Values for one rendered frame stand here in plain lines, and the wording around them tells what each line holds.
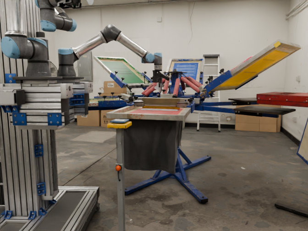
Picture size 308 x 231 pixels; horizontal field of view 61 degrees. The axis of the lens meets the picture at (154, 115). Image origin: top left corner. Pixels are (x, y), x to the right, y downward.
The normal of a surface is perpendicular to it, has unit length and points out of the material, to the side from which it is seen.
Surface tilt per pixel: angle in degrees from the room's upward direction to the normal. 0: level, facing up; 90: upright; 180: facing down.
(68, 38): 90
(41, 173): 90
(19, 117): 90
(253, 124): 75
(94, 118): 90
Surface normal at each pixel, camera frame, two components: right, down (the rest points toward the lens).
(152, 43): -0.23, 0.15
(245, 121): -0.22, -0.07
